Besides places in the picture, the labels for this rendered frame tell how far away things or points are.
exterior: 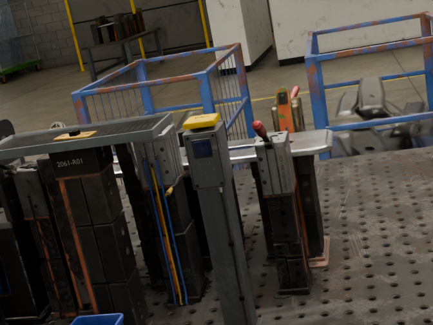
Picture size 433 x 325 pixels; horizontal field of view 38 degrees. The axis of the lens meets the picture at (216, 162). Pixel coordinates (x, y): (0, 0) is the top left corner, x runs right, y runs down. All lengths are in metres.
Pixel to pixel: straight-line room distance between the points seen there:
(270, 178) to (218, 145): 0.22
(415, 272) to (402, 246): 0.13
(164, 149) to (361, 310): 0.54
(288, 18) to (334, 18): 0.65
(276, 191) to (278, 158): 0.07
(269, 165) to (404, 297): 0.40
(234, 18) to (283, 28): 0.73
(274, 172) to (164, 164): 0.24
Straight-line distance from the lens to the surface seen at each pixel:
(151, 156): 1.37
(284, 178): 1.33
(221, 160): 1.17
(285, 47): 9.38
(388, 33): 9.41
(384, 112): 3.66
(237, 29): 9.39
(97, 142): 1.19
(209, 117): 1.18
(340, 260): 1.57
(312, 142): 1.48
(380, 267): 1.52
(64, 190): 1.29
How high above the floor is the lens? 1.40
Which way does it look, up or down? 16 degrees down
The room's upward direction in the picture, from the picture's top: 11 degrees counter-clockwise
